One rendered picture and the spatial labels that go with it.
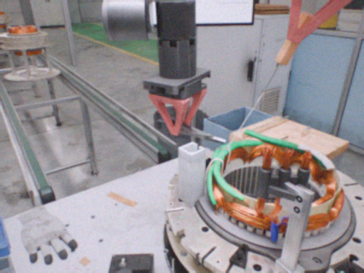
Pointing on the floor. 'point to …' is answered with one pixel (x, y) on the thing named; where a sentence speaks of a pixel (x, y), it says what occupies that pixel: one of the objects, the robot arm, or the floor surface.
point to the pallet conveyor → (146, 143)
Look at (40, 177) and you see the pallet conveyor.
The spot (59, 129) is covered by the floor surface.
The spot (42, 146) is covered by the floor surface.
